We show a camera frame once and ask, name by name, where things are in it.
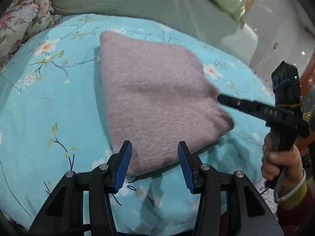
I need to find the mauve knit sweater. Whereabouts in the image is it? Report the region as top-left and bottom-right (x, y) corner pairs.
(100, 31), (234, 176)

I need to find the person's right hand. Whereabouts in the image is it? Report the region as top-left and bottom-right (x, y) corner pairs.
(261, 134), (304, 191)

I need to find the red sleeve yellow cuff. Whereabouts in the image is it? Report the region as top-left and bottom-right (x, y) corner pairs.
(273, 168), (315, 227)

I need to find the blue floral bed sheet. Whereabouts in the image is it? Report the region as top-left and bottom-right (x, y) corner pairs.
(1, 14), (274, 235)

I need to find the green striped pillow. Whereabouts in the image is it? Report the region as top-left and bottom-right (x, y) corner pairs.
(52, 0), (258, 65)

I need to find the floral ruffled pillow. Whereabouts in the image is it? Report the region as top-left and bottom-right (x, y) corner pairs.
(1, 0), (61, 68)

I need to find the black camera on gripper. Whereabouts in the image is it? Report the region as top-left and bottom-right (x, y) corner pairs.
(271, 61), (302, 106)

